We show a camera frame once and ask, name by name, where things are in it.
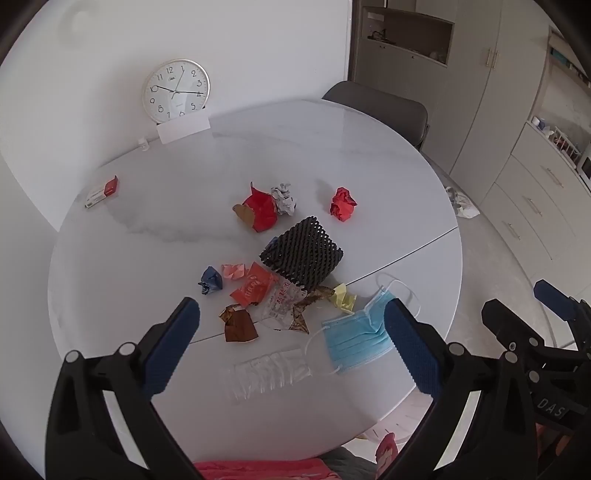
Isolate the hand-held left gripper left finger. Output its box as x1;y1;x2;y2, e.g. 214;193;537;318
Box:
46;296;204;480

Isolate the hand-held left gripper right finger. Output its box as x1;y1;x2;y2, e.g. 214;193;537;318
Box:
379;298;540;480

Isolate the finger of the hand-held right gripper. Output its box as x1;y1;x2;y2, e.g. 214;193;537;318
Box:
481;299;555;355
533;279;591;352

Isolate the blue face mask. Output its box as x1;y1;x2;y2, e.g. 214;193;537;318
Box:
302;272;423;376

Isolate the dark brown foil wrapper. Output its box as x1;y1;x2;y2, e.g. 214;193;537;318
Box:
218;305;258;343

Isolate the blue wrapper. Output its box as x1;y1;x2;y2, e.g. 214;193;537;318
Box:
198;266;225;296

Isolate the yellow paper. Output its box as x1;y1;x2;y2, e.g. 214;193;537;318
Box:
329;283;358;315

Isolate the clear plastic tray wrapper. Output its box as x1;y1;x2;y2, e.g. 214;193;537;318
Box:
224;344;324;403

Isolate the orange snack packet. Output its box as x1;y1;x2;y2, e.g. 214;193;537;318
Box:
229;261;278;308

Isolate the clear and gold snack wrapper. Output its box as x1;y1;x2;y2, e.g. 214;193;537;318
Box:
261;277;335;334

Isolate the black foam net sleeve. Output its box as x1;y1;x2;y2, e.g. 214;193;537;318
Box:
259;215;344;292

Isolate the red paper ball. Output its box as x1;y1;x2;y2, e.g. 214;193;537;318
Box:
329;187;359;222

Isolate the red and brown wrapper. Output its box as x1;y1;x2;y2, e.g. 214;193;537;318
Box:
232;181;279;233

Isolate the grey white paper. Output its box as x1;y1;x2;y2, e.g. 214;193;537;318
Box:
270;183;297;216

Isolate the grey drawer cabinet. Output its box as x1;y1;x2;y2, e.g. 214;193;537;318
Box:
480;124;591;296

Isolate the white plastic bag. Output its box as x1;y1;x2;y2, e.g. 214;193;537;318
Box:
444;186;481;219

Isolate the person's pink clothing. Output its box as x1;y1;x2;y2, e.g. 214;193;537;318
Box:
194;458;338;480

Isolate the white dish rack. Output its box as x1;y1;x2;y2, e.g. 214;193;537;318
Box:
551;127;580;164

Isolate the red and white box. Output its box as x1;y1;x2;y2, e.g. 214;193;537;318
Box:
84;175;120;209

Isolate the grey built-in cabinet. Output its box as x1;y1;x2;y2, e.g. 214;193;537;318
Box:
348;0;555;208

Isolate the white paper card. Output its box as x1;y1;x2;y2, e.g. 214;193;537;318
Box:
156;114;212;146

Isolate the row of books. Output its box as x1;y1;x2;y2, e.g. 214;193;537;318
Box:
549;39;591;86

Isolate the grey chair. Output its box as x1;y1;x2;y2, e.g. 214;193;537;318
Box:
322;80;429;151

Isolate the round white wall clock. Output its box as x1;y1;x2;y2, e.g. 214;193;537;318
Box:
141;58;211;124

